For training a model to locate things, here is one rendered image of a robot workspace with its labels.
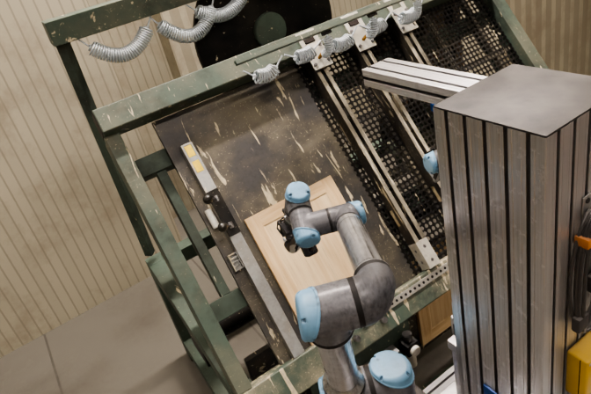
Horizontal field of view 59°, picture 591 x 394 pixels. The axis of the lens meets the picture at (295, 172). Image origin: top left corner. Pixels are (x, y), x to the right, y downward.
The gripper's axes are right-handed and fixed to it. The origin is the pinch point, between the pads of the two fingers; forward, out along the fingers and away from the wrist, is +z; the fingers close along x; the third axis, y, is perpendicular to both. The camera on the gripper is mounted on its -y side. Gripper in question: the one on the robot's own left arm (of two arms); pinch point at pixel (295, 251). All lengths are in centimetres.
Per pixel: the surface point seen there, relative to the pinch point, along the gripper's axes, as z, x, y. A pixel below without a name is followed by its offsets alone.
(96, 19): -23, 17, 127
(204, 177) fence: 7, 9, 51
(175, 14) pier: 94, -73, 268
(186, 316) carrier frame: 83, 35, 35
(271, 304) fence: 30.6, 9.9, -1.1
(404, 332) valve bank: 45, -33, -36
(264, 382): 39, 26, -22
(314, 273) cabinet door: 32.0, -12.8, 1.4
